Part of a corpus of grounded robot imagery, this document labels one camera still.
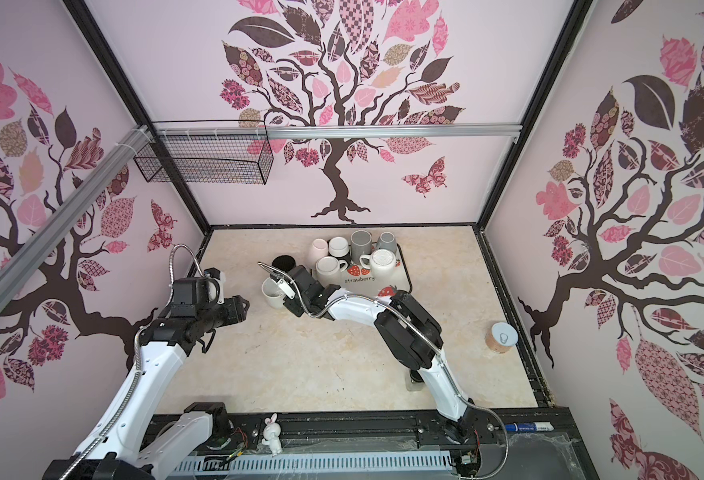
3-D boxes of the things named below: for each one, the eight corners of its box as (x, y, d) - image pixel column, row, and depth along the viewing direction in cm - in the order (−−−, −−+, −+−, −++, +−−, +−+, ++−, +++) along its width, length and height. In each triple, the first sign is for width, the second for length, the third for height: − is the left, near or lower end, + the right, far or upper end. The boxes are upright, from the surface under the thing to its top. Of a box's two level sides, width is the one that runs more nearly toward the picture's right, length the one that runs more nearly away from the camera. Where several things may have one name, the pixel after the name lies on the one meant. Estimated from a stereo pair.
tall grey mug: (351, 266, 110) (350, 245, 100) (351, 250, 114) (350, 229, 105) (370, 266, 110) (371, 245, 100) (370, 250, 114) (371, 229, 105)
